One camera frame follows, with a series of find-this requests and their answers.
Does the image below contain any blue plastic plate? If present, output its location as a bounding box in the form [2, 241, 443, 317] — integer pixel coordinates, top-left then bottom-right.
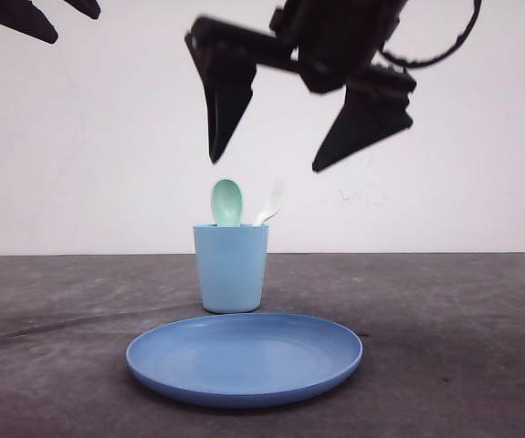
[125, 313, 363, 409]

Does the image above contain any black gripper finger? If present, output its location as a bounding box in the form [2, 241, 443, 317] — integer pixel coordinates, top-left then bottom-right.
[0, 0, 58, 44]
[65, 0, 101, 19]

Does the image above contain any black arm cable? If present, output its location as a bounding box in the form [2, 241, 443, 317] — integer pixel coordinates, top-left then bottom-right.
[378, 0, 482, 68]

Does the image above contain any white plastic fork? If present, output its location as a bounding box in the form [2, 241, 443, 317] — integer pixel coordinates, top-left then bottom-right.
[252, 179, 285, 226]

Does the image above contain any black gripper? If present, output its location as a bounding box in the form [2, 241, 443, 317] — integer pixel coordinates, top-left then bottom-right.
[185, 1, 416, 172]

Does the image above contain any light blue plastic cup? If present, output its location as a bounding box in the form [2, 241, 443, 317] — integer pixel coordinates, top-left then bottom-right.
[193, 224, 268, 314]

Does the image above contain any mint green plastic spoon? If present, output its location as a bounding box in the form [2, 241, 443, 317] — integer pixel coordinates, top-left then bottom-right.
[210, 179, 243, 226]

